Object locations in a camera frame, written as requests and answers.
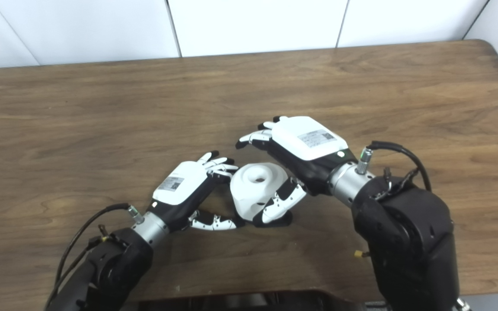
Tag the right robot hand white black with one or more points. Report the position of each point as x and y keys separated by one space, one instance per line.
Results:
x=305 y=147

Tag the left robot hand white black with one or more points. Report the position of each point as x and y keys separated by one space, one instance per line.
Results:
x=184 y=185

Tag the round white faceted piece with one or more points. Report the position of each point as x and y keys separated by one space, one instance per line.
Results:
x=253 y=190

